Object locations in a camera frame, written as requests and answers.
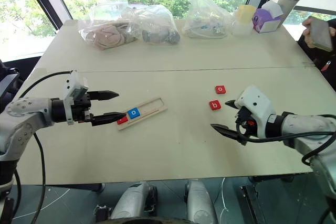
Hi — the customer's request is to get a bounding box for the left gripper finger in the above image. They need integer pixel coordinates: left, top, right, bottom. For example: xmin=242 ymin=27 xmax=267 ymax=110
xmin=88 ymin=90 xmax=120 ymax=102
xmin=90 ymin=112 xmax=127 ymax=127

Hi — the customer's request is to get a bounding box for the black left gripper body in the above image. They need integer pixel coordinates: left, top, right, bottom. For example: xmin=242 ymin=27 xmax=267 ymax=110
xmin=70 ymin=91 xmax=95 ymax=126

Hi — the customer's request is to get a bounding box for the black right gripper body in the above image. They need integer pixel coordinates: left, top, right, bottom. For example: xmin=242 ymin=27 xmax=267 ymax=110
xmin=235 ymin=105 xmax=257 ymax=140

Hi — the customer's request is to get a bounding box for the blue letter tile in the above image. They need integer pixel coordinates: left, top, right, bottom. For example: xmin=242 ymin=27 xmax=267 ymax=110
xmin=127 ymin=108 xmax=142 ymax=120

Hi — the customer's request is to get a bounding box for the wooden letter tray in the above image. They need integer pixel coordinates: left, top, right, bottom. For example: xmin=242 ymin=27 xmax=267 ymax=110
xmin=116 ymin=97 xmax=169 ymax=132

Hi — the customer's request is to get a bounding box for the silver rounded robot housing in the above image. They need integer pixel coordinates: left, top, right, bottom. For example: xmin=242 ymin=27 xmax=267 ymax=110
xmin=184 ymin=180 xmax=219 ymax=224
xmin=109 ymin=182 xmax=158 ymax=221

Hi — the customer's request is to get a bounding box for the person's bare hand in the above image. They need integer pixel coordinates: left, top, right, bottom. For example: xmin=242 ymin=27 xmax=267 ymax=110
xmin=301 ymin=16 xmax=316 ymax=49

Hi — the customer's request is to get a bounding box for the clear bag with pink cloth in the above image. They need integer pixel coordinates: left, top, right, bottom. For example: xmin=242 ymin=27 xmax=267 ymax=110
xmin=78 ymin=1 xmax=144 ymax=51

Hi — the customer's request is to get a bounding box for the black floor stand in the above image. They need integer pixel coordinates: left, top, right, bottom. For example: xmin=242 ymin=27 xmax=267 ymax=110
xmin=239 ymin=185 xmax=266 ymax=224

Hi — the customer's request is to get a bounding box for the clear bag with grey roll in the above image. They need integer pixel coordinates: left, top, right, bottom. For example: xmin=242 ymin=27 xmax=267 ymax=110
xmin=125 ymin=5 xmax=182 ymax=45

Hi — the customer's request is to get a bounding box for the clear bag with white parts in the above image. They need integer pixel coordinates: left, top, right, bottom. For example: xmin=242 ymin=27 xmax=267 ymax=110
xmin=182 ymin=0 xmax=236 ymax=38

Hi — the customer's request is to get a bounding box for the translucent cup with yellow lid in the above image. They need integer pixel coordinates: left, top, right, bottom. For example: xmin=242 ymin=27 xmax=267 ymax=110
xmin=232 ymin=5 xmax=257 ymax=36

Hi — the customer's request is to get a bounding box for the purple and white carton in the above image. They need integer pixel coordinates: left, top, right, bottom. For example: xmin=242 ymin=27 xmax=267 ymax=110
xmin=251 ymin=0 xmax=285 ymax=34

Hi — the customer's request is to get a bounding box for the person's black clothing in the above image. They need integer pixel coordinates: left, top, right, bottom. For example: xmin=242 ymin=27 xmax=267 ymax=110
xmin=297 ymin=26 xmax=336 ymax=91

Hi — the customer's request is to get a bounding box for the steel tumbler with black lid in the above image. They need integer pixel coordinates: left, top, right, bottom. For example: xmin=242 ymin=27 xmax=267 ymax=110
xmin=277 ymin=0 xmax=304 ymax=28

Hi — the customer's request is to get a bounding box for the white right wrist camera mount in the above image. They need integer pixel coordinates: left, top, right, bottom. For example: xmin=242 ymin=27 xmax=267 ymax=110
xmin=234 ymin=85 xmax=276 ymax=138

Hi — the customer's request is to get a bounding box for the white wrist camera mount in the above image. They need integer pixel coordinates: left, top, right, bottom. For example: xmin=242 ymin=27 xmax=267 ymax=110
xmin=64 ymin=70 xmax=89 ymax=125
xmin=234 ymin=85 xmax=276 ymax=138

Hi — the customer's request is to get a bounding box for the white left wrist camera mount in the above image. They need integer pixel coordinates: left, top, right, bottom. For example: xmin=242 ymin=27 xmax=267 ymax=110
xmin=64 ymin=70 xmax=89 ymax=125

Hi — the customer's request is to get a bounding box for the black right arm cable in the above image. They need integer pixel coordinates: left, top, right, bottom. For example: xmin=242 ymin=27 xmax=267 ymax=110
xmin=235 ymin=113 xmax=336 ymax=167

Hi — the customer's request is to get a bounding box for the thin white floor cable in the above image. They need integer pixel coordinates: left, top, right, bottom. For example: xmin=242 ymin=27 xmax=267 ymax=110
xmin=219 ymin=177 xmax=229 ymax=224

